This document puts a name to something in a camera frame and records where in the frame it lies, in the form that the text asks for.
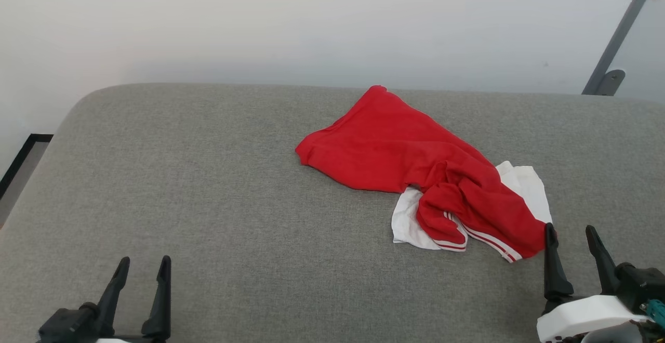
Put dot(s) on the red and white garment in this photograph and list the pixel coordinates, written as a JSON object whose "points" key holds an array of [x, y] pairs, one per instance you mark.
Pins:
{"points": [[384, 145]]}

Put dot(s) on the grey fabric sofa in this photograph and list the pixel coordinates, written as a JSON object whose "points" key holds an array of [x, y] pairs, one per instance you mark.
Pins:
{"points": [[208, 202]]}

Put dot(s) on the grey metal post bracket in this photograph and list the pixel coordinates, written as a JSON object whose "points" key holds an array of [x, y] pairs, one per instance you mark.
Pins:
{"points": [[612, 80]]}

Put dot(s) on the teal connector on right gripper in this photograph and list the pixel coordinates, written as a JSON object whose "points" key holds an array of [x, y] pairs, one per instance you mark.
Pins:
{"points": [[655, 312]]}

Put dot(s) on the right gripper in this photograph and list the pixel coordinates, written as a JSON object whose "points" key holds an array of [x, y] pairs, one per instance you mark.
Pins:
{"points": [[582, 314]]}

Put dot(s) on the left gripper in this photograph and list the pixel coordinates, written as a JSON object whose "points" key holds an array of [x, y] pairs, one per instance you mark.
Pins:
{"points": [[67, 325]]}

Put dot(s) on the grey metal post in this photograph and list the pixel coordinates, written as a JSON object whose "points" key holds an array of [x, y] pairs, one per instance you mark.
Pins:
{"points": [[621, 26]]}

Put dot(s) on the black baseboard strip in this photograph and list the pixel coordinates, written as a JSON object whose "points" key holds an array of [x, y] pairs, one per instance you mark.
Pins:
{"points": [[23, 156]]}

